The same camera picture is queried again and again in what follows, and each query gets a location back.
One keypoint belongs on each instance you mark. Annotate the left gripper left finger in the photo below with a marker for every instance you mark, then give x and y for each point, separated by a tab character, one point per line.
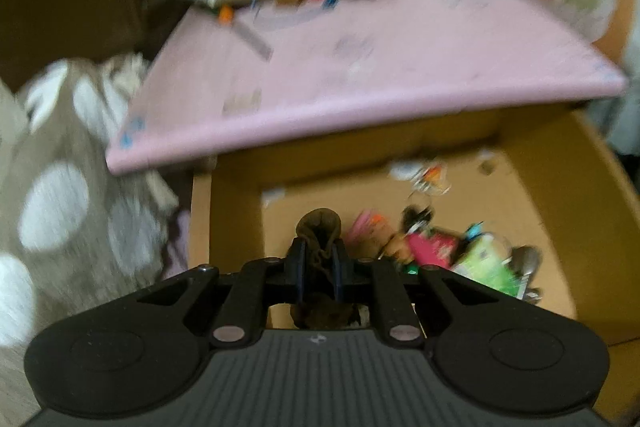
260	284

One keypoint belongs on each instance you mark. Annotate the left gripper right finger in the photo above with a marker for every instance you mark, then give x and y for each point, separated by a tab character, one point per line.
369	294

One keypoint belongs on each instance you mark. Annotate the brown drawstring pouch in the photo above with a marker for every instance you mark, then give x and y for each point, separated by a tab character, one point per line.
322	268

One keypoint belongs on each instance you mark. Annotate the pink red packet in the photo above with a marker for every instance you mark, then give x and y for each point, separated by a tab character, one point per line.
439	249

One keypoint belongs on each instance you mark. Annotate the green card packet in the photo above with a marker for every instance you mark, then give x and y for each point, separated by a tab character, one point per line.
486	261

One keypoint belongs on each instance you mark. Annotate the grey polka dot blanket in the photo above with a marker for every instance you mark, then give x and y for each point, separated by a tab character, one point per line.
73	236

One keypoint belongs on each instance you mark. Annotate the pink nightstand top mat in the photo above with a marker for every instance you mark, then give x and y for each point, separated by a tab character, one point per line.
315	70

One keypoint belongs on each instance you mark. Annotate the orange-handled screwdriver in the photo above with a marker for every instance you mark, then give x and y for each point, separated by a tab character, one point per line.
226	17

